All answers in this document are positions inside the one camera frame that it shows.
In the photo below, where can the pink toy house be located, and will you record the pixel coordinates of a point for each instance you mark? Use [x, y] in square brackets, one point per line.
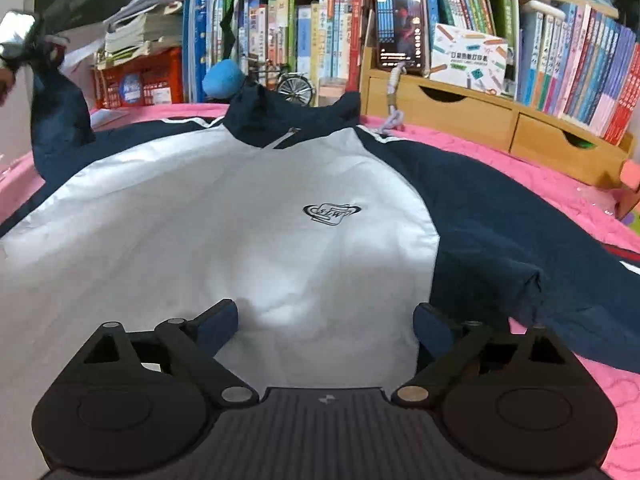
[628, 194]

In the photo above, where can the white and navy jacket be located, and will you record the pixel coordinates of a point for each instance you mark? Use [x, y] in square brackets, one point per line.
[326, 235]

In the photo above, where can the white patterned box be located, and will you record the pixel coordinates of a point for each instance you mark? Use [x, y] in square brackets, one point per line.
[468, 59]

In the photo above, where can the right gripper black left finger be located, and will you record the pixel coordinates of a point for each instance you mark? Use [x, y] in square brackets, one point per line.
[192, 347]

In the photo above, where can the stack of papers and books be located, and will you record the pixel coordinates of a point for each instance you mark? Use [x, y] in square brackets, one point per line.
[141, 28]

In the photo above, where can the miniature bicycle model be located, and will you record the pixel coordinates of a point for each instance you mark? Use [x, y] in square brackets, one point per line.
[294, 87]

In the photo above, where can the smartphone with lit screen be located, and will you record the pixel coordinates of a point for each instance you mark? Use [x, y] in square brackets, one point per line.
[400, 34]

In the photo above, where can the blue notebook on table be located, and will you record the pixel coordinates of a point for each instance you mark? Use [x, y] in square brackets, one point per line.
[102, 117]

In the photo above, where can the wooden drawer organizer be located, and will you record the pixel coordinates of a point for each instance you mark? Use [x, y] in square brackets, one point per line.
[512, 128]

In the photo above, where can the white loose paper sheet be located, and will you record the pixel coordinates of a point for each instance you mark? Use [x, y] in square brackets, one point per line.
[73, 59]

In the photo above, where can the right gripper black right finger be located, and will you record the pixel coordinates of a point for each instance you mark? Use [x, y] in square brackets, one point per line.
[452, 346]

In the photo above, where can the row of colourful books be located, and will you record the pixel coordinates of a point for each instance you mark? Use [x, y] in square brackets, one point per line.
[576, 60]

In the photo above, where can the pink lidded cup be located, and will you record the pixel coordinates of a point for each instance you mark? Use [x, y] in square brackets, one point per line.
[330, 90]

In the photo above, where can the red plastic crate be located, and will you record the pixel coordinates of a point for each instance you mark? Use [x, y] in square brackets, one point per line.
[143, 81]

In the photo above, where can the left row of books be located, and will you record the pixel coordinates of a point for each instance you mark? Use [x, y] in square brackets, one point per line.
[202, 44]

